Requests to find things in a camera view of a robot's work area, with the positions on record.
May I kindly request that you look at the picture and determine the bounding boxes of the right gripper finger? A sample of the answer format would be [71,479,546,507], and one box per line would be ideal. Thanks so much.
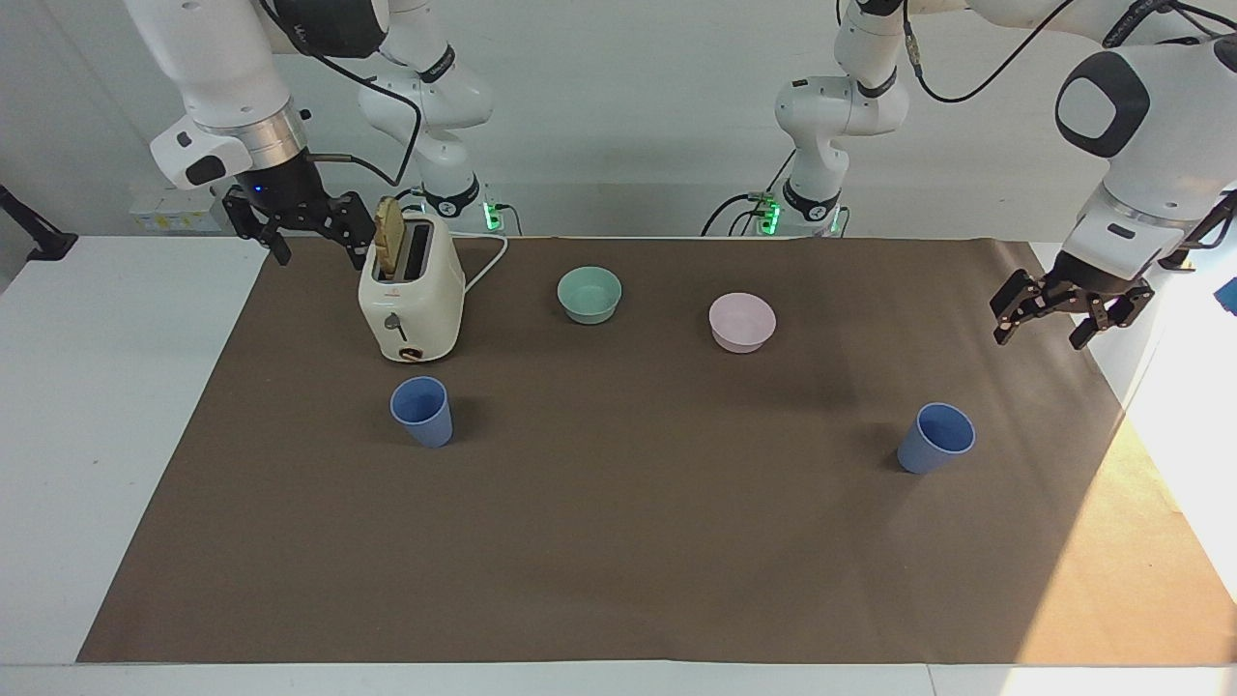
[222,186,293,267]
[295,192,379,273]

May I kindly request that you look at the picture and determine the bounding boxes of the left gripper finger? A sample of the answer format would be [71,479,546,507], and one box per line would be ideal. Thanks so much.
[990,268,1068,347]
[1068,283,1157,352]

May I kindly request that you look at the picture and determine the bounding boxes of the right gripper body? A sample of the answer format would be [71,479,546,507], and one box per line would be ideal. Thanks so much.
[235,152,331,220]

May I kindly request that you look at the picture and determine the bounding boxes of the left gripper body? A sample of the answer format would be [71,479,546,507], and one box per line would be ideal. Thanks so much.
[1048,249,1151,304]

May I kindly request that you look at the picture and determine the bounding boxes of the toast slice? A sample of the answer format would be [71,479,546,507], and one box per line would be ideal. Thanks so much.
[373,195,406,282]

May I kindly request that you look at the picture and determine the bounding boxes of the cream white toaster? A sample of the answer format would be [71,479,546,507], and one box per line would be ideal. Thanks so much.
[358,214,468,365]

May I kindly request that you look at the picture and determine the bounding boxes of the blue cup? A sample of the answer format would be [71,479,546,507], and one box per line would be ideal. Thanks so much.
[896,401,977,476]
[388,375,455,450]

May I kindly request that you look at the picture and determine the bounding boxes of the black stand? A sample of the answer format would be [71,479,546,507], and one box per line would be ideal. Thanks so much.
[0,183,79,263]

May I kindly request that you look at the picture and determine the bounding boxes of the green bowl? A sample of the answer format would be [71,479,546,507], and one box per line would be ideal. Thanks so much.
[556,266,624,326]

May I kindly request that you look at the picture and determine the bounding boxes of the pink bowl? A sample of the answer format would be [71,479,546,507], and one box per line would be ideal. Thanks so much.
[707,292,778,355]

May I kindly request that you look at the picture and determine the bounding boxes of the black cable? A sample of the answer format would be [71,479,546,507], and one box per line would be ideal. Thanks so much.
[255,0,424,188]
[1157,188,1237,275]
[701,148,799,239]
[903,0,1083,104]

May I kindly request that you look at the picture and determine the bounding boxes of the white toaster cord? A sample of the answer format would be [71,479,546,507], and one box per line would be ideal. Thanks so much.
[448,229,511,297]

